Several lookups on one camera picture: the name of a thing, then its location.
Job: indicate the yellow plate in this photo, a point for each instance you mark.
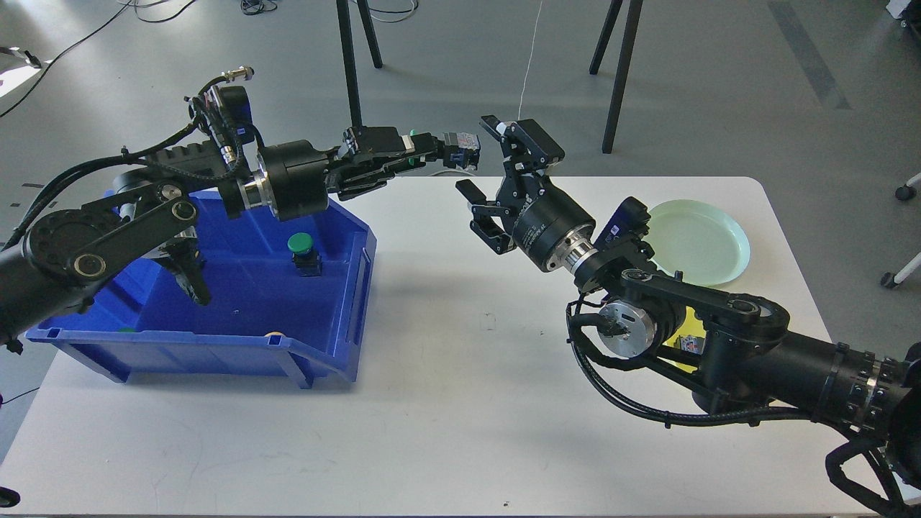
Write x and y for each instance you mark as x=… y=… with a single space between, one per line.
x=692 y=326

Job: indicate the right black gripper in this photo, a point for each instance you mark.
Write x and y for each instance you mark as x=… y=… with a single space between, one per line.
x=536 y=214

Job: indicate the green push button back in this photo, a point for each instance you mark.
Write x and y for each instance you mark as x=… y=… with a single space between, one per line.
x=304 y=254

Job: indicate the blue plastic bin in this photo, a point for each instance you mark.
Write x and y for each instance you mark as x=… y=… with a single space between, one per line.
x=255 y=289

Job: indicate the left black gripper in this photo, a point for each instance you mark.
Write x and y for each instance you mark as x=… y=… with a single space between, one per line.
x=294 y=175

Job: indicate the yellow push button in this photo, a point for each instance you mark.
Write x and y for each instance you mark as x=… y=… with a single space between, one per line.
x=691 y=343

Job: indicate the green push button front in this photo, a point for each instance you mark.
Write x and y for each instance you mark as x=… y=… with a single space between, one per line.
x=457 y=150

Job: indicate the black tripod legs right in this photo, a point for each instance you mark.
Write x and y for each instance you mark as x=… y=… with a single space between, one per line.
x=633 y=14

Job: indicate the light green plate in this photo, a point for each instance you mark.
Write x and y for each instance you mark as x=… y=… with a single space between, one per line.
x=706 y=244

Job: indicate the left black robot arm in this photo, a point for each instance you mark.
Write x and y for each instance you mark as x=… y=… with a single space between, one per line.
x=92 y=221

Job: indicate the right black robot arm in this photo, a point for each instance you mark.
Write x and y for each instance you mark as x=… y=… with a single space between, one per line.
x=684 y=355

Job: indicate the green push button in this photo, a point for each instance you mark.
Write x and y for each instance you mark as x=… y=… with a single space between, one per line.
x=304 y=254
x=457 y=150

